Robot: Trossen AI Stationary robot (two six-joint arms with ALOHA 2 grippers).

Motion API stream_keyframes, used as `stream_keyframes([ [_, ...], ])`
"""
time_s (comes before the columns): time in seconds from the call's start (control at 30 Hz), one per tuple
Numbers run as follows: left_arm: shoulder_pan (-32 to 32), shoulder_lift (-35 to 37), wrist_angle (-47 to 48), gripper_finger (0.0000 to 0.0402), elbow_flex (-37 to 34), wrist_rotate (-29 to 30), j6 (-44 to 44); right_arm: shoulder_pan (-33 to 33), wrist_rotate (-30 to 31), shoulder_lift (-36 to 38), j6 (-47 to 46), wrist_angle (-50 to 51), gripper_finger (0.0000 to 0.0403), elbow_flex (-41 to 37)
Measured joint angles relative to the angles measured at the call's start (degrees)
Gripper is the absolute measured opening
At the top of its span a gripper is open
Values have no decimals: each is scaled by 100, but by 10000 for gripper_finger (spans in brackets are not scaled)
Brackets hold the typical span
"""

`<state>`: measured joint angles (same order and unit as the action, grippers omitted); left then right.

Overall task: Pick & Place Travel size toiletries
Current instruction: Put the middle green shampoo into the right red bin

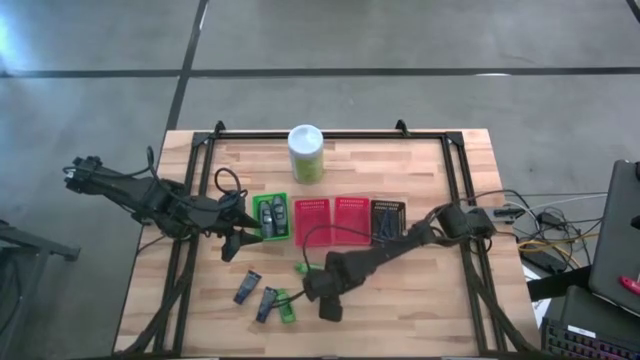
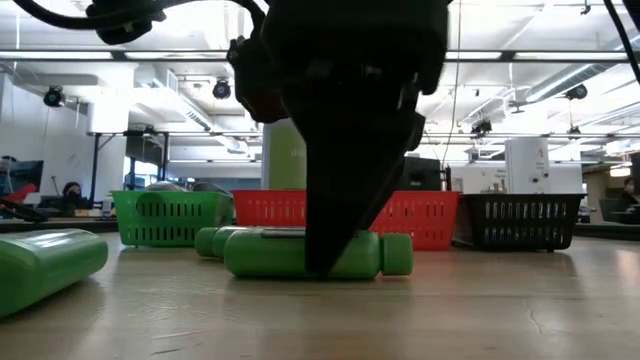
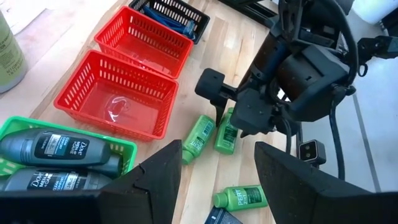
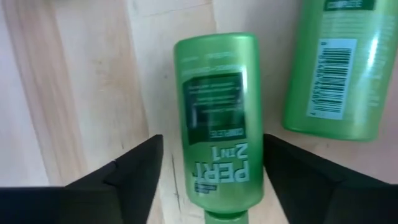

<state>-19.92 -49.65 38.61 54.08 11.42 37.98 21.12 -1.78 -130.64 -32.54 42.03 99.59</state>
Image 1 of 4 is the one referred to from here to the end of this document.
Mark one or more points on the red pen-like item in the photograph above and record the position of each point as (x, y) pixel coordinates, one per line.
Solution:
(630, 285)

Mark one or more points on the dark grey toiletry bottle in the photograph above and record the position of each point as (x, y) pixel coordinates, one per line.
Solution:
(266, 220)
(279, 216)

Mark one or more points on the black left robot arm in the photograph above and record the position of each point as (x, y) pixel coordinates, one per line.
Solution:
(130, 192)

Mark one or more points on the small green piece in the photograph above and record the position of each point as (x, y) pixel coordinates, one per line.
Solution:
(301, 267)

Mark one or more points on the black power adapter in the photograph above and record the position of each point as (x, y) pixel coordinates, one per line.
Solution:
(550, 219)

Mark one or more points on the black equipment box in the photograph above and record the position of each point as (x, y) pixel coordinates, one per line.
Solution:
(590, 312)

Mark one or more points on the black aluminium table frame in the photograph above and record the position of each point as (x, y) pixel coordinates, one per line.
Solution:
(325, 135)

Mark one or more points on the grey laptop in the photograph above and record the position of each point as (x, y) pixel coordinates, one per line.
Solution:
(617, 235)

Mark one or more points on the red plastic basket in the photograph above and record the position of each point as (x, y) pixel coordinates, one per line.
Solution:
(312, 222)
(352, 220)

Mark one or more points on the dark blue toiletry item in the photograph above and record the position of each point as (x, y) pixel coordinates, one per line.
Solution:
(387, 222)

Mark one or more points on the grey metal stand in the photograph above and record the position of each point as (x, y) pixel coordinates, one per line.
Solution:
(30, 245)

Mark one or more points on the black plastic basket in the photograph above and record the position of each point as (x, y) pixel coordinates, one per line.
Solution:
(387, 204)

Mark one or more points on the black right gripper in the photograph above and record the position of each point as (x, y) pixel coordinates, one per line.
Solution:
(327, 287)

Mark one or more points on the dark blue toiletry tube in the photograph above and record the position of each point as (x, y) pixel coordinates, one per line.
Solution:
(266, 304)
(247, 287)

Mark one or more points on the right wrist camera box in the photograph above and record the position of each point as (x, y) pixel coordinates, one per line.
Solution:
(331, 308)

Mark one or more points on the black power strip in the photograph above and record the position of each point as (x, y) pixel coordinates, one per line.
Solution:
(545, 261)

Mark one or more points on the white-lidded green wipes canister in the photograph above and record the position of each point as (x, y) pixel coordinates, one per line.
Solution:
(305, 150)

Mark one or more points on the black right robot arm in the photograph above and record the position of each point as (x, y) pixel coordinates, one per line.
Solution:
(380, 252)

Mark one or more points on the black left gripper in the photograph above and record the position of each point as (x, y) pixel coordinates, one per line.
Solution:
(220, 217)

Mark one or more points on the green plastic basket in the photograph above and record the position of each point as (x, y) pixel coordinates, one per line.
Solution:
(270, 238)

